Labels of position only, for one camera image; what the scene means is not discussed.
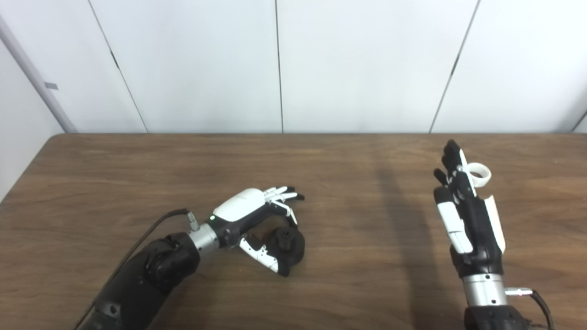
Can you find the round black part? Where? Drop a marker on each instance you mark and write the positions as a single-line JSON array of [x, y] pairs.
[[293, 250]]

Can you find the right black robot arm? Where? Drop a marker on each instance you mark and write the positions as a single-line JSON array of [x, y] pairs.
[[484, 291]]

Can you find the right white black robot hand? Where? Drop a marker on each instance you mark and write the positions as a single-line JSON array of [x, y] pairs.
[[481, 233]]

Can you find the small grey wall tag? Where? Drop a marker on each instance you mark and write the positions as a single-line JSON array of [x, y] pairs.
[[51, 85]]

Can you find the grey wall corner strip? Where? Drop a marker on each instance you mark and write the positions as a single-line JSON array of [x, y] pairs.
[[39, 80]]

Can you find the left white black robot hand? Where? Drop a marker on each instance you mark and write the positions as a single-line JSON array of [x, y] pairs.
[[238, 206]]

